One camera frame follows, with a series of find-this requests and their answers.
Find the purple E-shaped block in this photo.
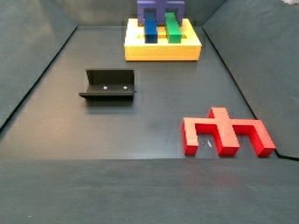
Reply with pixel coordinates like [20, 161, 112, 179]
[136, 0, 186, 25]

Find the black angle fixture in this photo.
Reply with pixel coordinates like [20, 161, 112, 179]
[79, 68, 136, 100]

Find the yellow slotted board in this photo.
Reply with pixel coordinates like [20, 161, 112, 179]
[124, 18, 202, 61]

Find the red E-shaped block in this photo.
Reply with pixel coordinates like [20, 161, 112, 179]
[182, 108, 277, 158]

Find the green bar block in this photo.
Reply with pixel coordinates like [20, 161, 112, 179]
[165, 12, 183, 44]

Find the blue bar block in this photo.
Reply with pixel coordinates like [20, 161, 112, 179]
[144, 11, 158, 44]

